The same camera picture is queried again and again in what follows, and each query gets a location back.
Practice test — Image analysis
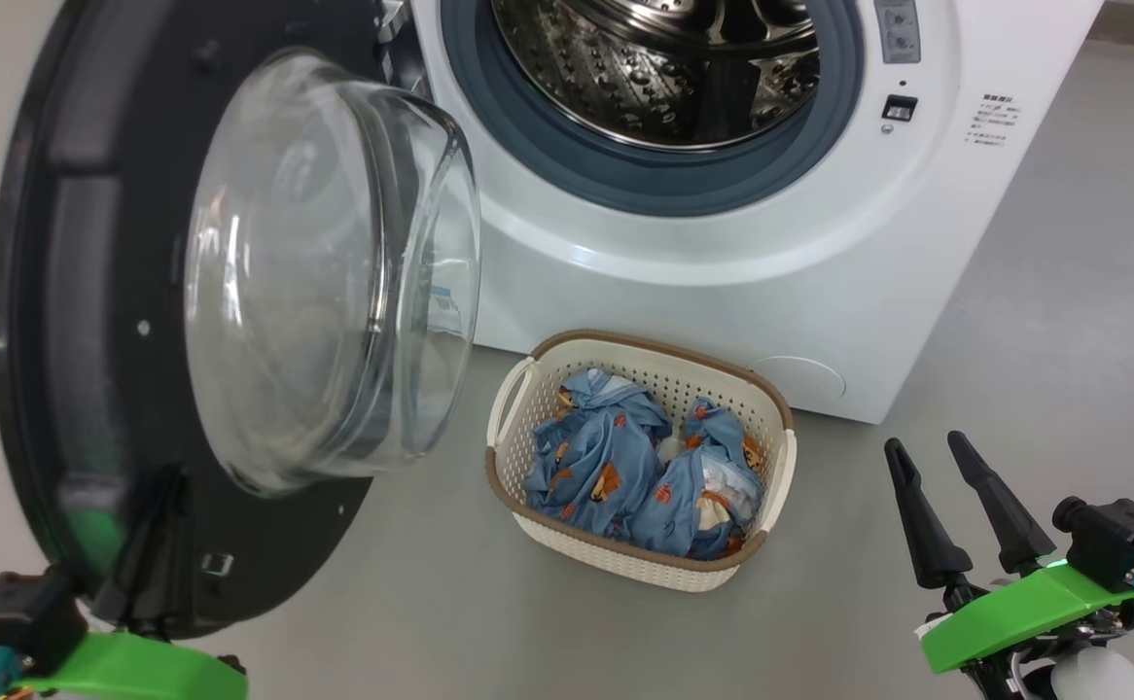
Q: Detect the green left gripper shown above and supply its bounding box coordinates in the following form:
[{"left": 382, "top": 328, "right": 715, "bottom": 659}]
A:
[{"left": 18, "top": 467, "right": 249, "bottom": 700}]

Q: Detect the blue print garment white lining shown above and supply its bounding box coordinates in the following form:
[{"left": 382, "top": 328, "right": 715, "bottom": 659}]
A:
[{"left": 625, "top": 397, "right": 765, "bottom": 560}]

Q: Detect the stainless steel washing machine drum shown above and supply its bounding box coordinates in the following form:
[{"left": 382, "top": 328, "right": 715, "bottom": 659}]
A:
[{"left": 489, "top": 0, "right": 821, "bottom": 152}]

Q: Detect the cream perforated laundry basket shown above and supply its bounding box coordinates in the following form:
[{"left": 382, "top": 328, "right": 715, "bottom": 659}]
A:
[{"left": 485, "top": 329, "right": 798, "bottom": 593}]

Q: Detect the white front-load washing machine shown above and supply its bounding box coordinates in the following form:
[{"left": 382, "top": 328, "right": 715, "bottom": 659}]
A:
[{"left": 377, "top": 0, "right": 1105, "bottom": 425}]

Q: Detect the blue cartoon print garment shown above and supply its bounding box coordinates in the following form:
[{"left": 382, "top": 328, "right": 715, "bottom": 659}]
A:
[{"left": 525, "top": 367, "right": 673, "bottom": 539}]

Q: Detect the black round glass washer door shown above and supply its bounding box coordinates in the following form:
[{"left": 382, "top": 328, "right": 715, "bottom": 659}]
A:
[{"left": 0, "top": 0, "right": 482, "bottom": 641}]

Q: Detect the grey instruction sticker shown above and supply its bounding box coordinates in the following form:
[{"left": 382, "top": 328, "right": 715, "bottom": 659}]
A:
[{"left": 873, "top": 0, "right": 922, "bottom": 65}]

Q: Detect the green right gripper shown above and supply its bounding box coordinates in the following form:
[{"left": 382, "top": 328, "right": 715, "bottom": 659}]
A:
[{"left": 884, "top": 431, "right": 1134, "bottom": 700}]

